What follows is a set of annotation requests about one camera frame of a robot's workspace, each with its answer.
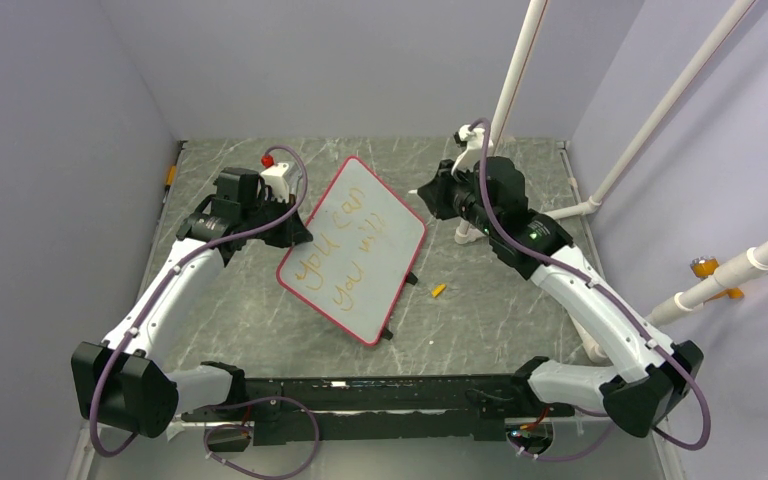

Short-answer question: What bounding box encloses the orange black screwdriver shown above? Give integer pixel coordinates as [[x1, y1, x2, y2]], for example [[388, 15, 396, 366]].
[[162, 141, 187, 205]]

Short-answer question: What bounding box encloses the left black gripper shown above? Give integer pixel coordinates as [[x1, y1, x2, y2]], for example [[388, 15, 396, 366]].
[[242, 192, 310, 249]]

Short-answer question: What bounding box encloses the yellow marker cap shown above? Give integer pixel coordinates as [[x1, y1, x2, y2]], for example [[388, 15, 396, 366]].
[[431, 284, 447, 298]]

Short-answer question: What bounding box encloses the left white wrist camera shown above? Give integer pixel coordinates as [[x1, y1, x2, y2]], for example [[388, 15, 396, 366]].
[[260, 155, 302, 204]]

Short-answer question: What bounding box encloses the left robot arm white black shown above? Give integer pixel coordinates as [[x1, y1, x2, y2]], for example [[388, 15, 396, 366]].
[[71, 162, 312, 438]]

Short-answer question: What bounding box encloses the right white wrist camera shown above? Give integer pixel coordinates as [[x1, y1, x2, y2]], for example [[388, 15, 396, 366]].
[[451, 125, 495, 173]]

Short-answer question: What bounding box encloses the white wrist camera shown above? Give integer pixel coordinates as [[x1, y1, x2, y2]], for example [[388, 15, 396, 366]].
[[451, 125, 495, 173], [260, 155, 302, 204]]

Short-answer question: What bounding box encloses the white PVC pipe frame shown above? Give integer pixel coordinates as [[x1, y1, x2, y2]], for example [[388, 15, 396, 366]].
[[452, 1, 768, 373]]

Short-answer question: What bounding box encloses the whiteboard with red frame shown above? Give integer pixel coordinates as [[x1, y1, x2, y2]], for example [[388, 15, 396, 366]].
[[276, 156, 427, 346]]

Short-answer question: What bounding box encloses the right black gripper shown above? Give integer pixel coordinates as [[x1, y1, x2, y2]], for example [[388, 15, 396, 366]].
[[419, 157, 500, 238]]

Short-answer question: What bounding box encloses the white PVC pipe right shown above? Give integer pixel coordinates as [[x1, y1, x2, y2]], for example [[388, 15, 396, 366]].
[[646, 240, 768, 326]]

